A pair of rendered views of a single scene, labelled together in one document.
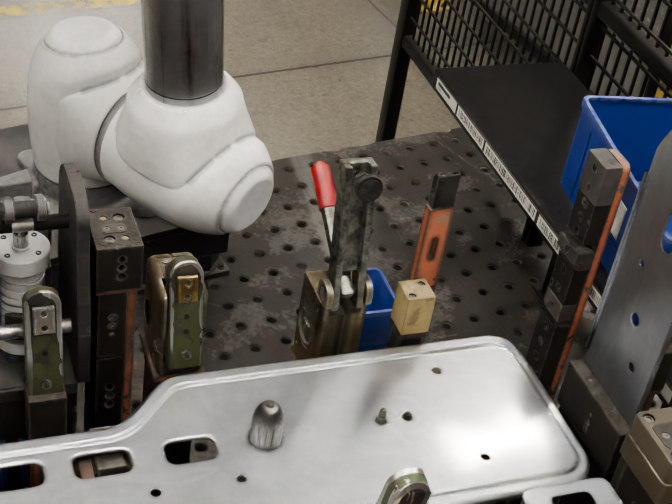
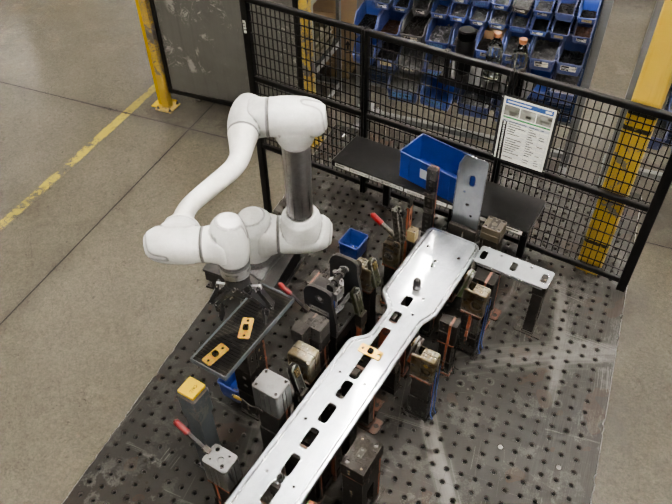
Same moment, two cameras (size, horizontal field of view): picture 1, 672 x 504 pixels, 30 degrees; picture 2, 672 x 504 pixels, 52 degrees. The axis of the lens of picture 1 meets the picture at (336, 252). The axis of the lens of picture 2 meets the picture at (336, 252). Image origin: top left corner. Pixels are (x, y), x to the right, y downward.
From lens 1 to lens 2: 1.56 m
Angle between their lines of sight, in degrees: 26
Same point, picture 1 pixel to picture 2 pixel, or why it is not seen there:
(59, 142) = (260, 251)
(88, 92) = (266, 231)
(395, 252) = (335, 219)
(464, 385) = (436, 245)
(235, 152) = (324, 222)
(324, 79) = (168, 163)
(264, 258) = not seen: hidden behind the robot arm
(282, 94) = (161, 179)
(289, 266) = not seen: hidden behind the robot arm
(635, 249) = (460, 188)
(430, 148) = not seen: hidden behind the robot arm
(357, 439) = (432, 273)
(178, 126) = (311, 225)
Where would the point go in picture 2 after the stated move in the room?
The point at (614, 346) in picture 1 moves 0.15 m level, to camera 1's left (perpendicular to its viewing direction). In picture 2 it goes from (462, 213) to (432, 228)
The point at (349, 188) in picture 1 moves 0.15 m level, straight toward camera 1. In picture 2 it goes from (397, 216) to (423, 240)
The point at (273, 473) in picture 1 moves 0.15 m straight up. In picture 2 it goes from (427, 293) to (430, 264)
